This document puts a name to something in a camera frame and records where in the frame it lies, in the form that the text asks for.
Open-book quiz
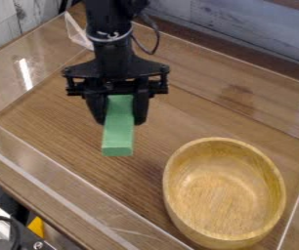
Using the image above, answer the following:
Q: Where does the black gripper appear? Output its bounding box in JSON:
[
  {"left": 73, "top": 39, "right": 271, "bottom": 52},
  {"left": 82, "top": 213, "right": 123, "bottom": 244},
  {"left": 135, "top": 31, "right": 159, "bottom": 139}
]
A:
[{"left": 61, "top": 30, "right": 172, "bottom": 126}]

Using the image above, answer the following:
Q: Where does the green rectangular block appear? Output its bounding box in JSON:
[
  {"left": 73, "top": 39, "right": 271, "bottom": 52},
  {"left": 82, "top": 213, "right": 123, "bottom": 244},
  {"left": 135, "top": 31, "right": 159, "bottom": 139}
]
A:
[{"left": 101, "top": 95, "right": 135, "bottom": 156}]

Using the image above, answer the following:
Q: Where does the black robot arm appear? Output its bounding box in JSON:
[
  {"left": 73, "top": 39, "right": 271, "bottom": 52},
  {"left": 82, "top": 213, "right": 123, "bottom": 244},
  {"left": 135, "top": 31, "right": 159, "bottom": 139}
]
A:
[{"left": 62, "top": 0, "right": 171, "bottom": 125}]

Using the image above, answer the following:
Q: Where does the brown wooden bowl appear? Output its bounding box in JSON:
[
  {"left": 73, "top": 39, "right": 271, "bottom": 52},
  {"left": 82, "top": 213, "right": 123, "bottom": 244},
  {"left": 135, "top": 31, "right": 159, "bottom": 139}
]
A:
[{"left": 163, "top": 137, "right": 287, "bottom": 250}]

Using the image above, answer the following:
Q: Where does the black device with knob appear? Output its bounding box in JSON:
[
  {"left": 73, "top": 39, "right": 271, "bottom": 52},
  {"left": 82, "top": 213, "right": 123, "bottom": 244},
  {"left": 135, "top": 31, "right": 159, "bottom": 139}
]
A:
[{"left": 0, "top": 216, "right": 57, "bottom": 250}]

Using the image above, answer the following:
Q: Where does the clear acrylic corner bracket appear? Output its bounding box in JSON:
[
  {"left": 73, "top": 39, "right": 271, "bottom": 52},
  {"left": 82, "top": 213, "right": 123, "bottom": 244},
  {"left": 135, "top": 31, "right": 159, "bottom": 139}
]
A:
[{"left": 64, "top": 13, "right": 93, "bottom": 51}]

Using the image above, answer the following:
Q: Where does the black cable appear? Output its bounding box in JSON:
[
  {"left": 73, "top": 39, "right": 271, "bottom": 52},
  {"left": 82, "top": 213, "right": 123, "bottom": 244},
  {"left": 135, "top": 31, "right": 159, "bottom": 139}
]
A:
[{"left": 129, "top": 11, "right": 161, "bottom": 56}]

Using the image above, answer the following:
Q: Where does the clear acrylic enclosure wall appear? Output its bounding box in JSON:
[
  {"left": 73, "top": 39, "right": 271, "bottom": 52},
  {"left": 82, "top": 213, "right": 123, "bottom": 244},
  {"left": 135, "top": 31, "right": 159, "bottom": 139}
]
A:
[{"left": 0, "top": 126, "right": 192, "bottom": 250}]

